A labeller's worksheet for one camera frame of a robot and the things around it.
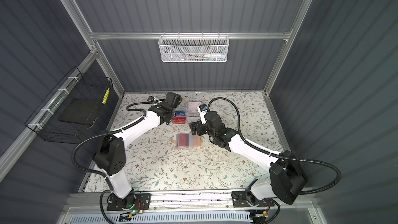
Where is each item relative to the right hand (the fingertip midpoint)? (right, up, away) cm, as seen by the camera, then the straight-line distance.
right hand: (198, 122), depth 82 cm
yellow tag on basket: (-50, +14, +1) cm, 52 cm away
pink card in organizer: (-4, +9, +19) cm, 22 cm away
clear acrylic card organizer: (-6, +3, +26) cm, 27 cm away
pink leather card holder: (-3, -12, +11) cm, 17 cm away
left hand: (-16, +11, +8) cm, 21 cm away
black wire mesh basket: (-61, +3, -20) cm, 65 cm away
